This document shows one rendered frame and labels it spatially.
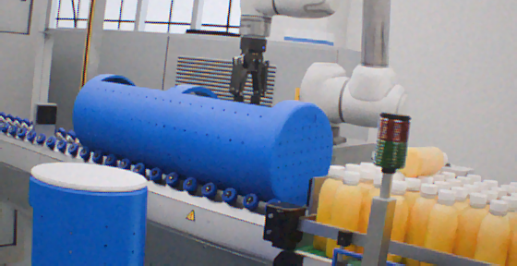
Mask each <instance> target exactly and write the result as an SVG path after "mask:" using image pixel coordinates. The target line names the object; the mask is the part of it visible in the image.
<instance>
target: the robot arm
mask: <svg viewBox="0 0 517 266"><path fill-rule="evenodd" d="M340 3H341V1H340V0H239V6H240V11H241V15H240V24H239V32H238V33H239V34H240V35H243V37H241V40H240V49H241V50H242V53H241V55H240V56H238V57H235V56H234V57H233V71H232V76H231V82H230V88H229V92H231V93H232V94H233V95H234V102H239V103H244V95H242V92H243V89H244V87H245V83H246V78H247V75H248V73H251V81H252V90H253V95H250V102H249V104H255V105H259V103H260V97H264V95H265V94H266V92H267V76H268V67H269V64H270V61H266V60H264V59H263V55H262V54H263V53H264V52H266V46H267V39H265V38H270V36H271V23H272V16H287V17H290V18H326V17H329V16H331V15H332V14H333V13H334V12H335V11H337V10H338V8H339V6H340ZM390 17H391V0H362V15H361V19H362V29H361V61H360V65H358V66H357V67H356V68H355V69H354V72H353V75H352V77H351V78H350V79H349V78H347V77H346V72H345V70H344V69H343V68H342V67H341V66H339V65H338V64H337V63H314V64H312V65H311V67H310V68H309V69H308V71H307V73H306V75H305V77H304V78H303V81H302V85H301V89H300V94H299V100H298V101H301V102H307V103H314V104H316V105H318V106H319V107H320V108H321V109H322V110H323V112H324V113H325V115H326V116H327V118H328V120H329V122H330V125H331V132H332V140H333V145H337V144H338V143H342V142H346V138H343V137H341V136H340V130H341V123H347V124H351V125H355V126H359V127H371V128H378V123H379V118H380V115H379V114H381V112H388V113H396V114H403V115H406V114H407V111H408V108H409V98H408V95H407V92H406V90H405V89H404V88H403V87H402V86H399V85H398V81H397V78H396V73H395V71H394V70H393V69H392V67H391V66H389V56H390V30H391V20H390ZM262 90H263V91H262Z"/></svg>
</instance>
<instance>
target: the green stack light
mask: <svg viewBox="0 0 517 266"><path fill-rule="evenodd" d="M375 145H376V146H375V152H374V159H373V160H374V161H373V164H374V165H376V166H378V167H382V168H388V169H404V168H405V164H406V158H407V152H408V145H409V143H408V142H407V143H402V142H393V141H387V140H383V139H376V144H375Z"/></svg>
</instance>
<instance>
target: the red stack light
mask: <svg viewBox="0 0 517 266"><path fill-rule="evenodd" d="M410 125H411V122H410V121H399V120H391V119H386V118H382V117H380V118H379V123H378V131H377V139H383V140H387V141H393V142H402V143H407V142H409V134H410V127H411V126H410Z"/></svg>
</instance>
